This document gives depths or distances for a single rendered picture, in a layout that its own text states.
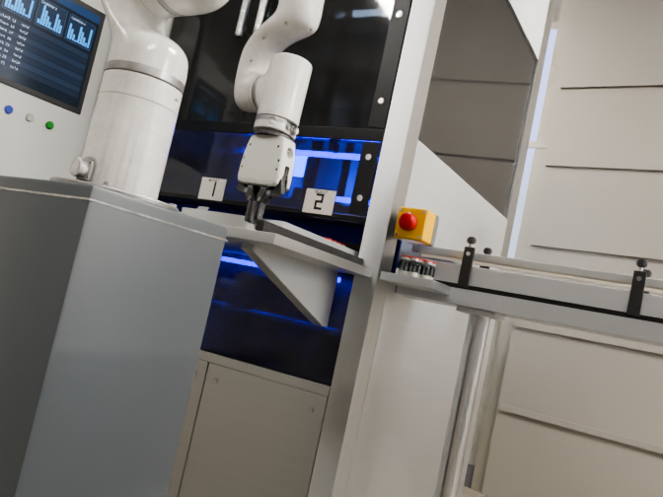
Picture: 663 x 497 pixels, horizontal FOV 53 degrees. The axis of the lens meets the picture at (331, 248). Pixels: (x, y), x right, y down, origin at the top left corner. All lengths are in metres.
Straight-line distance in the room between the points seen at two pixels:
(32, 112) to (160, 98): 1.02
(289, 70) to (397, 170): 0.38
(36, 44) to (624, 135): 2.85
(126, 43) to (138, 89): 0.07
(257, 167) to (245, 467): 0.74
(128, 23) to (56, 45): 1.00
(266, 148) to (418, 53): 0.51
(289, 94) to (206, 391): 0.80
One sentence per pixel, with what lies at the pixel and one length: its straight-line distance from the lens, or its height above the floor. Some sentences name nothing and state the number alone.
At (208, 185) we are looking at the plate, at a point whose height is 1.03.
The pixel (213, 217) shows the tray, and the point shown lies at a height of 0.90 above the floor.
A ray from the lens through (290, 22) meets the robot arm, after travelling 1.35.
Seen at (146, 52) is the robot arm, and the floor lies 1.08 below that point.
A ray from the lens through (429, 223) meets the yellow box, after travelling 1.48.
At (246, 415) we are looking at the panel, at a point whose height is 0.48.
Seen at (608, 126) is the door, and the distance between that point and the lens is 3.85.
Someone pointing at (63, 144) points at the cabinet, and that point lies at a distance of 2.06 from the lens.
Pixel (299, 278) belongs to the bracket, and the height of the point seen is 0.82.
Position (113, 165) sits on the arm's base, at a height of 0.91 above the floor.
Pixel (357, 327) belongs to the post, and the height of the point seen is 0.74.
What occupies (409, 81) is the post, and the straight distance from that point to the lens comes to 1.60.
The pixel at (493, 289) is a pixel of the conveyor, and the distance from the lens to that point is 1.51.
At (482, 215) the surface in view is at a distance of 2.12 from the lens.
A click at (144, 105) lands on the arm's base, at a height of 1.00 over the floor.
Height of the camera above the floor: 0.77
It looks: 5 degrees up
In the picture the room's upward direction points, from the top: 12 degrees clockwise
